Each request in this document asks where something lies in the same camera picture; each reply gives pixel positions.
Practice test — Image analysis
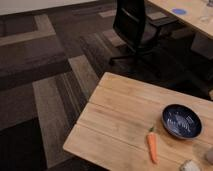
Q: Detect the dark blue ceramic bowl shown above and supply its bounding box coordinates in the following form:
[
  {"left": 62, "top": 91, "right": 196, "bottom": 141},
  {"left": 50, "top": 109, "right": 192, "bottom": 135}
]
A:
[{"left": 162, "top": 104, "right": 202, "bottom": 139}]

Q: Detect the black office chair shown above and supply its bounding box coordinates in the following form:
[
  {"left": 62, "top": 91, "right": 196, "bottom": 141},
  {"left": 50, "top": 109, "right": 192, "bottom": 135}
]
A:
[{"left": 109, "top": 0, "right": 176, "bottom": 66}]

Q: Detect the orange carrot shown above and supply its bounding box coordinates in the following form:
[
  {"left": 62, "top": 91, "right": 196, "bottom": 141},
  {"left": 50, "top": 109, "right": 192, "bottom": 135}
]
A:
[{"left": 147, "top": 127, "right": 158, "bottom": 164}]

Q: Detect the blue round disc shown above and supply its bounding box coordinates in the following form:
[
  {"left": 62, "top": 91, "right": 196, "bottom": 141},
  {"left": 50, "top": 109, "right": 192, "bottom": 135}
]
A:
[{"left": 172, "top": 8, "right": 187, "bottom": 15}]

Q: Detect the white crumpled object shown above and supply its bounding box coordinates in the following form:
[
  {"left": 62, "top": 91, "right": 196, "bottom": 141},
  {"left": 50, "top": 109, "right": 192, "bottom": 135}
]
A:
[{"left": 180, "top": 160, "right": 201, "bottom": 171}]

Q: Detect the clear drinking glass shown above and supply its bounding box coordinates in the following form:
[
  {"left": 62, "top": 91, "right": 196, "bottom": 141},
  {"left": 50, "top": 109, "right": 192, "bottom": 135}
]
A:
[{"left": 200, "top": 5, "right": 213, "bottom": 23}]

